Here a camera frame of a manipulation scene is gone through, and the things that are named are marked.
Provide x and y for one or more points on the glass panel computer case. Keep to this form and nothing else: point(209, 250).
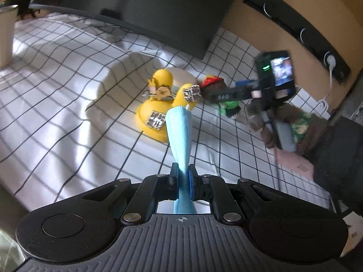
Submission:
point(340, 153)

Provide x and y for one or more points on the black power strip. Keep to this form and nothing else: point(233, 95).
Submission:
point(297, 25)

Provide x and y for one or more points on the brown green crochet doll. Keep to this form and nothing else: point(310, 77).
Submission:
point(215, 86)

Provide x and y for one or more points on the white paper sheet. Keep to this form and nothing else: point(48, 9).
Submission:
point(353, 232)

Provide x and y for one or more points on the black white checked tablecloth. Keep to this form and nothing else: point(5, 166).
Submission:
point(71, 90)

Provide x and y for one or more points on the pink cardboard box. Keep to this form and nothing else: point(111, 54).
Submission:
point(296, 164)

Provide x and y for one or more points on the white cup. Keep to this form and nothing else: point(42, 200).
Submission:
point(7, 34)

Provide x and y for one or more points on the white round object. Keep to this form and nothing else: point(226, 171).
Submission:
point(185, 76)

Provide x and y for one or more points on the person's right hand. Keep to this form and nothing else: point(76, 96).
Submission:
point(256, 113)

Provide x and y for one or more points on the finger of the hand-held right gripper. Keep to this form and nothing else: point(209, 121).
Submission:
point(245, 83)
point(227, 95)

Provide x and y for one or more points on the yellow duck toy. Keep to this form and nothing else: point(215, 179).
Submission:
point(154, 119)

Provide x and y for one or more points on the blue face mask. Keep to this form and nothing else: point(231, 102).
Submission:
point(178, 136)

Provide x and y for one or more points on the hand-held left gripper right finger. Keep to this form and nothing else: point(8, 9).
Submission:
point(193, 182)

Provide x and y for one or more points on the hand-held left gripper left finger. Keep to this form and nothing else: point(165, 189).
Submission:
point(173, 181)

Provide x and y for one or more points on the black computer monitor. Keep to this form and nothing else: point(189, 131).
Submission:
point(141, 5)

